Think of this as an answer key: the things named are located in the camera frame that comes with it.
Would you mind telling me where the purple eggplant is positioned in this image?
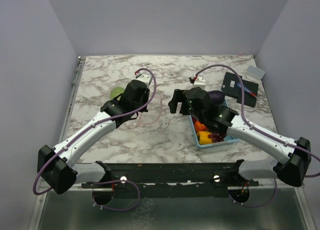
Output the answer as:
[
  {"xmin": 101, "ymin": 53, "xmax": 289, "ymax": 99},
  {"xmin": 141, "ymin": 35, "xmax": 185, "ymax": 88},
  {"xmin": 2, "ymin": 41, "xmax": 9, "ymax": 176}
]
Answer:
[{"xmin": 208, "ymin": 90, "xmax": 225, "ymax": 104}]

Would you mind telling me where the green cabbage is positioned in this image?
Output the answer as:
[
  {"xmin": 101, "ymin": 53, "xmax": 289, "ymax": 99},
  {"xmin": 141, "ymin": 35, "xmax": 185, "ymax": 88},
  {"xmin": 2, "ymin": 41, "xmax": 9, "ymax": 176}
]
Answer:
[{"xmin": 109, "ymin": 87, "xmax": 125, "ymax": 99}]

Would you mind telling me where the clear pink zip bag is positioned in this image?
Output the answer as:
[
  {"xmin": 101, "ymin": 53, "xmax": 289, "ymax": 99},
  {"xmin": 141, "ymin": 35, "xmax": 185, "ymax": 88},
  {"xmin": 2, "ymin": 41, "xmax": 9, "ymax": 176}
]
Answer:
[{"xmin": 129, "ymin": 93, "xmax": 165, "ymax": 127}]

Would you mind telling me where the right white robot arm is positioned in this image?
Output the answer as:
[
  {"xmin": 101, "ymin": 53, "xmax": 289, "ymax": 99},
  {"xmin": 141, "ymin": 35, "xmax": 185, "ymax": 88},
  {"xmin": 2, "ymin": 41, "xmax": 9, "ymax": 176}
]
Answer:
[{"xmin": 168, "ymin": 87, "xmax": 311, "ymax": 187}]

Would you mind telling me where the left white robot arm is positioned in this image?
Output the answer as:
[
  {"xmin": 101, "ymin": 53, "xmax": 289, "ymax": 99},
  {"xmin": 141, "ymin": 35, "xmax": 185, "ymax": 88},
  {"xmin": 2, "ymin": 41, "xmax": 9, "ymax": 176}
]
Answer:
[{"xmin": 36, "ymin": 79, "xmax": 155, "ymax": 194}]

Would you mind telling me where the orange mini pumpkin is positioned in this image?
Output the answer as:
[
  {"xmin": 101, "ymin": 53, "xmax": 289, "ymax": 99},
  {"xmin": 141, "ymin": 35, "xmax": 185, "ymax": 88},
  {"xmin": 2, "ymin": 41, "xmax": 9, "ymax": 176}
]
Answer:
[{"xmin": 194, "ymin": 121, "xmax": 209, "ymax": 133}]

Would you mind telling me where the yellow bell pepper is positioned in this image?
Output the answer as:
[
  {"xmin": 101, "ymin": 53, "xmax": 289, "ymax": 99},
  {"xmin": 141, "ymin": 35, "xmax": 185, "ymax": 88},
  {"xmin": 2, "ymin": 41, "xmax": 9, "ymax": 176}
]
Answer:
[{"xmin": 196, "ymin": 131, "xmax": 214, "ymax": 145}]

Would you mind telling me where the red grape bunch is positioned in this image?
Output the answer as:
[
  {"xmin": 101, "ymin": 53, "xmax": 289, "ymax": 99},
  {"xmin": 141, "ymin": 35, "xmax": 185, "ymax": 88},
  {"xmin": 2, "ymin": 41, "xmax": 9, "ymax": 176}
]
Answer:
[{"xmin": 208, "ymin": 132, "xmax": 226, "ymax": 143}]

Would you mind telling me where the light blue plastic basket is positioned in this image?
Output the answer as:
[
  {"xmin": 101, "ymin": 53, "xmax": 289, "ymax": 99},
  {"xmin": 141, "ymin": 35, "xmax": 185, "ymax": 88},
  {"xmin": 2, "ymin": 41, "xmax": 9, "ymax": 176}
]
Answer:
[{"xmin": 188, "ymin": 115, "xmax": 240, "ymax": 150}]

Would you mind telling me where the blue red screwdriver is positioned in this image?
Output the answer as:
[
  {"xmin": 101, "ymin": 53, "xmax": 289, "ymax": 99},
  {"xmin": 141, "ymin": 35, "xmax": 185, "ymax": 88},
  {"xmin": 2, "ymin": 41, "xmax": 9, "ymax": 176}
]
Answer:
[{"xmin": 237, "ymin": 83, "xmax": 265, "ymax": 103}]

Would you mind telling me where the clear plastic lid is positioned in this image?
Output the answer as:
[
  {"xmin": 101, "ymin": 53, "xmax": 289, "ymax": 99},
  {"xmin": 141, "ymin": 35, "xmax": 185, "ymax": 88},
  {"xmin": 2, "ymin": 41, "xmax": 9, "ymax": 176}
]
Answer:
[{"xmin": 245, "ymin": 65, "xmax": 265, "ymax": 80}]

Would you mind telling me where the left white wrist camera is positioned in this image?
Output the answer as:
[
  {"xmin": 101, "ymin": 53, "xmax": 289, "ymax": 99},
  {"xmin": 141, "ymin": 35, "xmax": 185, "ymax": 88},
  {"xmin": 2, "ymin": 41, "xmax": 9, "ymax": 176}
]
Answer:
[{"xmin": 135, "ymin": 72, "xmax": 153, "ymax": 88}]

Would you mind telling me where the aluminium side rail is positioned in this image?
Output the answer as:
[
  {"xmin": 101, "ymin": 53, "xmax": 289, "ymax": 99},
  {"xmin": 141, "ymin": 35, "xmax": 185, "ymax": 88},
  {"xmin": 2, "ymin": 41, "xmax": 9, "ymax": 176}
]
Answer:
[{"xmin": 58, "ymin": 56, "xmax": 87, "ymax": 143}]

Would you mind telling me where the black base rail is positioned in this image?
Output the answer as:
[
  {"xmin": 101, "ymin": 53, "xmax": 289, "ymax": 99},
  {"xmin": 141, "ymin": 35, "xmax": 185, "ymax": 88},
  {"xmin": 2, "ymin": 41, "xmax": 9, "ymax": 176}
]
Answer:
[{"xmin": 81, "ymin": 160, "xmax": 258, "ymax": 199}]

